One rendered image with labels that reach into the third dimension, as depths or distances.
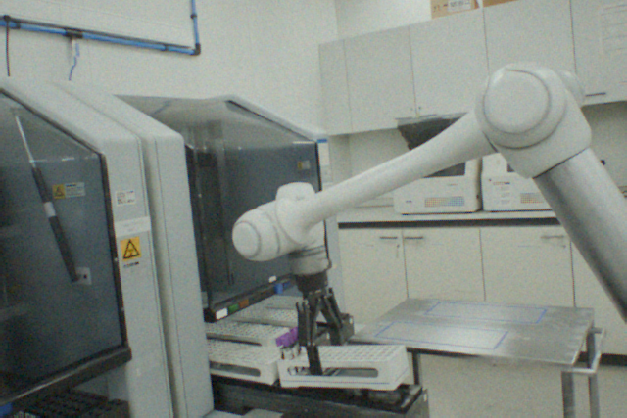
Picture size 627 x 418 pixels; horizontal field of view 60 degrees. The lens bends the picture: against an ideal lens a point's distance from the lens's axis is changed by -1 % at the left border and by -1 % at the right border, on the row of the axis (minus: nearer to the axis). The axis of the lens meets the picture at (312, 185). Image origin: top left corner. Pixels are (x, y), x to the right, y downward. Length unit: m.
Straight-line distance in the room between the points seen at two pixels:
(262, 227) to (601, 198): 0.59
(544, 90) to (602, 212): 0.21
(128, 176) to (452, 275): 2.69
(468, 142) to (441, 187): 2.46
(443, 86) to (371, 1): 1.05
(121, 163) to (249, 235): 0.34
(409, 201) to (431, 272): 0.49
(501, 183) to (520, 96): 2.61
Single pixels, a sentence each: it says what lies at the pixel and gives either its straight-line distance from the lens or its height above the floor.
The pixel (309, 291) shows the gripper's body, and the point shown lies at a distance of 1.27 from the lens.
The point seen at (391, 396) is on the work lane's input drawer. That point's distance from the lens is 1.31.
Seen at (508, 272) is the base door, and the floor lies 0.54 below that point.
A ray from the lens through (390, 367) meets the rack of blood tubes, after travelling 1.22.
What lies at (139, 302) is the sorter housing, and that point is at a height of 1.07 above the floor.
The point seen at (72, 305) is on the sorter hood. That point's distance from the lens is 1.16.
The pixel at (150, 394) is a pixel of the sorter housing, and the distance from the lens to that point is 1.34.
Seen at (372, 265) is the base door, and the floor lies 0.56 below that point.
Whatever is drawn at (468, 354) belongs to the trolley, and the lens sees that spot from 1.49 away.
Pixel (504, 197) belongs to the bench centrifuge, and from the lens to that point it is 3.46.
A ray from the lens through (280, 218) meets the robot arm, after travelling 1.08.
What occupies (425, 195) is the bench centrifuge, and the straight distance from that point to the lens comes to 3.59.
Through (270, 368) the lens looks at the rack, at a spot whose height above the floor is 0.85.
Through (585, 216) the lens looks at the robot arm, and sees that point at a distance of 0.92.
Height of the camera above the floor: 1.35
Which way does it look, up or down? 3 degrees down
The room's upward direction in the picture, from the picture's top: 6 degrees counter-clockwise
